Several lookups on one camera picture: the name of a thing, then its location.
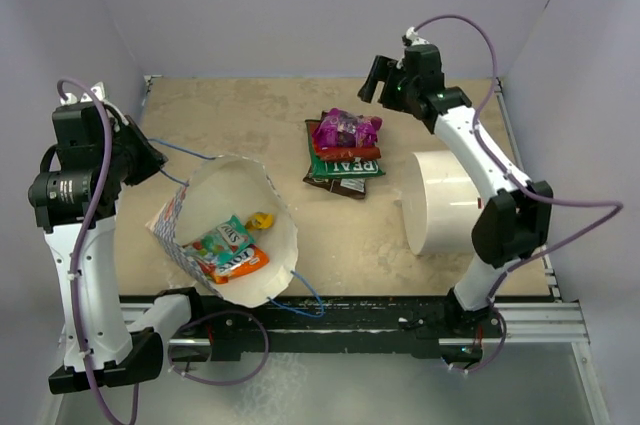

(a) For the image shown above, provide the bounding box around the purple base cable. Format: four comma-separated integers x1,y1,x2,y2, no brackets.
167,309,271,386

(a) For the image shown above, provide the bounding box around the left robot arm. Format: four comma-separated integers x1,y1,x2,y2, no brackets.
28,102,206,394

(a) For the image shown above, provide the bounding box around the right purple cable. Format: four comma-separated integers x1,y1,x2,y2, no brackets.
409,14,624,376

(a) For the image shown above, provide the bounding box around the teal Fox's candy bag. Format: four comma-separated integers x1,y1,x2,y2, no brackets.
183,215,254,269

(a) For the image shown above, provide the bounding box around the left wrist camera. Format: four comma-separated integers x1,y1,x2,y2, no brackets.
59,82,129,125

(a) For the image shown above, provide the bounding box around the blue checkered paper bag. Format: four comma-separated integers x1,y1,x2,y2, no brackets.
147,154,325,319

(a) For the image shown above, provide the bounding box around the white cylindrical container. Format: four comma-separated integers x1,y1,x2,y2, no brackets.
401,151,483,256

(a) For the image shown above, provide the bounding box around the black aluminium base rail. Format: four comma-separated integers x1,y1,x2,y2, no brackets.
119,294,586,361

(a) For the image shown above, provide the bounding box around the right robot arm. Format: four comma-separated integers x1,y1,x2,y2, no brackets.
358,43,553,336

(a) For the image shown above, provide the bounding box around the orange Fox's candy bag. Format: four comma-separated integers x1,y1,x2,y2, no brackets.
211,245,270,284

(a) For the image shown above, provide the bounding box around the yellow M&M's bag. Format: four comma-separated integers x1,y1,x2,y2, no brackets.
245,212,275,231

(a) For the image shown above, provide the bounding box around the red Doritos bag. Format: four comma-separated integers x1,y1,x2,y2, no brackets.
312,139,381,162

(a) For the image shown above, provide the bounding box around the purple candy bag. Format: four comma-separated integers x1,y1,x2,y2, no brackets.
312,108,383,148

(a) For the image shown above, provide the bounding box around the green Real crisps bag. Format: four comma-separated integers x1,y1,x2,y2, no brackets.
305,120,386,179

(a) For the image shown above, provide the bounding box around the brown snack packet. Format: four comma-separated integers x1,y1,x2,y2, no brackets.
302,174,366,200

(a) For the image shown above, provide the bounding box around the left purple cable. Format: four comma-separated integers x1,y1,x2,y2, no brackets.
56,77,141,425

